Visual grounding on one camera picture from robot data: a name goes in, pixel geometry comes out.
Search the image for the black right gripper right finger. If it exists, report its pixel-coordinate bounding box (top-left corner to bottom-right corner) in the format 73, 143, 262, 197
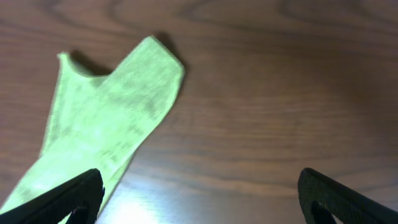
297, 168, 397, 224

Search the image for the green microfiber cloth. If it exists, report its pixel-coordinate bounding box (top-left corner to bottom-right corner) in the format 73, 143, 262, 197
1, 36, 185, 215

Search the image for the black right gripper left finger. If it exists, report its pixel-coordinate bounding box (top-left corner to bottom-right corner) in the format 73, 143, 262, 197
1, 169, 105, 224

